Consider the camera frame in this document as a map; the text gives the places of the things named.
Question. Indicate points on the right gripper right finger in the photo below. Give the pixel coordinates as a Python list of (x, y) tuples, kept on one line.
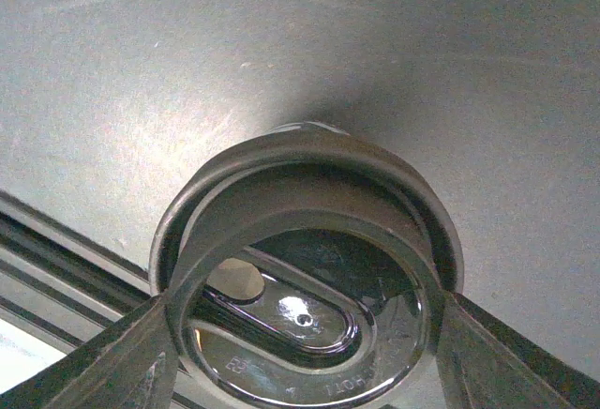
[(484, 363)]

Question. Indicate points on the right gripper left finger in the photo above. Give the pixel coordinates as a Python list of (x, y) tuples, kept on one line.
[(131, 364)]

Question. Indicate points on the black lid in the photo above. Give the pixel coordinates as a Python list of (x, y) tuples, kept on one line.
[(305, 268)]

